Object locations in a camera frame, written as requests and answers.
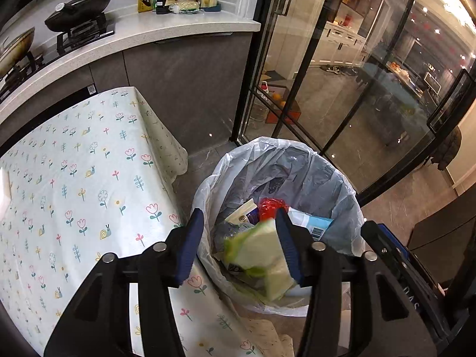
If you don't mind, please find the trash bin with plastic liner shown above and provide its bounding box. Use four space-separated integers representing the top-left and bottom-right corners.
191 137 367 315

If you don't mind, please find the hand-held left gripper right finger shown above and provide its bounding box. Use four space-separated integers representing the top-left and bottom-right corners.
274 207 436 357

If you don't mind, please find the black gas stove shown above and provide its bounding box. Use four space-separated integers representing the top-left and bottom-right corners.
0 18 117 99

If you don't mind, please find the yellow green plastic bag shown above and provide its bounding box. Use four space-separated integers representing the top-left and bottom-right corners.
223 219 298 302

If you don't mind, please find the dark jacket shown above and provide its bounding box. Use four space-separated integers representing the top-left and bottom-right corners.
431 126 462 172

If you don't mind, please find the blue white plastic packet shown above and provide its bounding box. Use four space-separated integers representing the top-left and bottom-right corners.
288 207 334 242

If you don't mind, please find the floral tablecloth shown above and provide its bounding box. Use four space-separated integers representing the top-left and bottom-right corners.
0 87 296 357

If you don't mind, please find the clear water jug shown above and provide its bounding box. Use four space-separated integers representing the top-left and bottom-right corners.
250 93 278 121

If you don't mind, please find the white sideboard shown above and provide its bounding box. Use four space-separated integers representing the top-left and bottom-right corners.
312 20 367 65

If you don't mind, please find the beige wok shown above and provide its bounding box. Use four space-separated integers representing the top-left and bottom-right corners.
0 27 36 79

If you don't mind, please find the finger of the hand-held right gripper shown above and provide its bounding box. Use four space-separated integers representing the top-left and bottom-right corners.
361 221 449 343

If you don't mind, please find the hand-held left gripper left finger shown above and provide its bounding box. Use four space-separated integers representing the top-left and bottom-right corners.
44 209 205 357

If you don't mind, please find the cardboard box with oranges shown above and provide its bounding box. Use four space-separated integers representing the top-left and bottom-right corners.
266 82 302 124

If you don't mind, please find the red plastic bag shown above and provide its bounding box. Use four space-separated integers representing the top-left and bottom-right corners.
258 198 290 224

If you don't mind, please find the black frying pan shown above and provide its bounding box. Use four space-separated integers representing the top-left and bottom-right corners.
45 0 113 33

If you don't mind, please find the dining table with blue cloth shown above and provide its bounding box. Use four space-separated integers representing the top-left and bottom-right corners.
357 59 439 145

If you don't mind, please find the black framed glass door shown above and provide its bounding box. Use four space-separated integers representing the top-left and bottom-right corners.
232 0 476 209

